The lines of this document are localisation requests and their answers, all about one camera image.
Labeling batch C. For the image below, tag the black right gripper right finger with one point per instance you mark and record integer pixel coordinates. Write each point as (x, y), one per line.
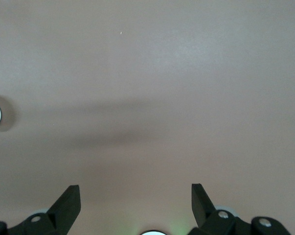
(202, 210)

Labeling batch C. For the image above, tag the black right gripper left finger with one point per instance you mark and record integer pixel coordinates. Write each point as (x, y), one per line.
(64, 208)

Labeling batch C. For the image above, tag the brown table mat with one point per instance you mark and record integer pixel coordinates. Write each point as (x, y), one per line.
(147, 73)

